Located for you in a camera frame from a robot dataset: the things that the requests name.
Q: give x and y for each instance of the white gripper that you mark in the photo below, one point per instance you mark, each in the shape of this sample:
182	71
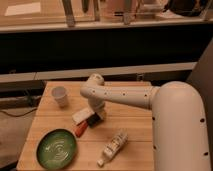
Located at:
102	114

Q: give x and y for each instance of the black eraser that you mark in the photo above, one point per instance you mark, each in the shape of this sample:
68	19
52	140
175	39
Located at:
93	120

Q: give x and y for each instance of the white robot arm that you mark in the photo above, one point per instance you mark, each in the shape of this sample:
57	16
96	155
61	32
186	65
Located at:
179	123

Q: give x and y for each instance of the white sponge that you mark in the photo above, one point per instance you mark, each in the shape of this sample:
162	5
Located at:
82	115

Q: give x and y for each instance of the orange carrot toy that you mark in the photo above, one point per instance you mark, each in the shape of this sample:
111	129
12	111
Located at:
80	129

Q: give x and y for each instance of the white plastic bottle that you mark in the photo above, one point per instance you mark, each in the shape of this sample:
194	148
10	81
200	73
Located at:
112	148

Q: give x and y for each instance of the translucent plastic cup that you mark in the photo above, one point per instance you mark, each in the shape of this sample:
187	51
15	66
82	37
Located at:
59	94

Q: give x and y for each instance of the green plate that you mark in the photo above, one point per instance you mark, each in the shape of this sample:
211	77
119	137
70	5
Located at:
56	150

